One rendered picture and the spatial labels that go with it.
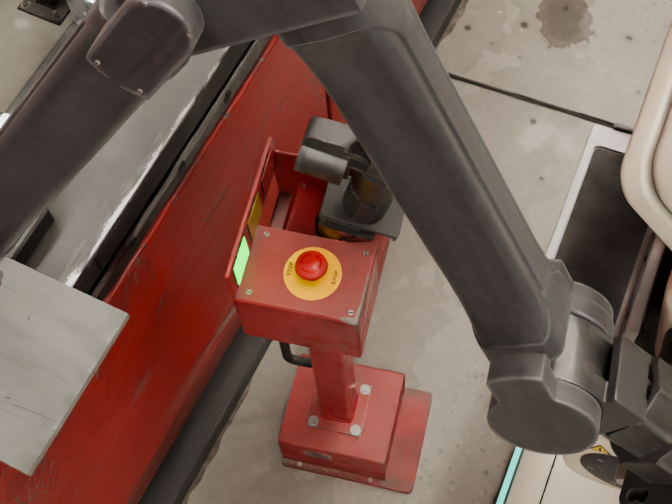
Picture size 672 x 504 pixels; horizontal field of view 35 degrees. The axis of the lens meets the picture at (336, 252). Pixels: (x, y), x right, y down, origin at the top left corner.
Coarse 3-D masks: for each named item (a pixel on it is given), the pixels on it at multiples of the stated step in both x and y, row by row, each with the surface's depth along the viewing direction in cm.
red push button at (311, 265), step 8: (304, 256) 129; (312, 256) 129; (320, 256) 129; (296, 264) 129; (304, 264) 128; (312, 264) 128; (320, 264) 128; (296, 272) 129; (304, 272) 128; (312, 272) 128; (320, 272) 128; (312, 280) 128
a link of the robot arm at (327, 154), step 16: (320, 128) 122; (336, 128) 122; (304, 144) 122; (320, 144) 121; (336, 144) 121; (352, 144) 121; (304, 160) 123; (320, 160) 122; (336, 160) 122; (368, 160) 120; (320, 176) 124; (336, 176) 123
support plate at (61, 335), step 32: (0, 288) 108; (32, 288) 108; (64, 288) 107; (0, 320) 106; (32, 320) 106; (64, 320) 106; (96, 320) 106; (0, 352) 105; (32, 352) 104; (64, 352) 104; (96, 352) 104; (0, 384) 103; (32, 384) 103; (64, 384) 103; (0, 416) 102; (32, 416) 102; (64, 416) 102; (0, 448) 100; (32, 448) 100
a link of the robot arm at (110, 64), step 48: (96, 0) 60; (144, 0) 51; (192, 0) 52; (96, 48) 55; (144, 48) 54; (192, 48) 53; (48, 96) 64; (96, 96) 62; (144, 96) 57; (0, 144) 69; (48, 144) 67; (96, 144) 66; (0, 192) 73; (48, 192) 72; (0, 240) 77
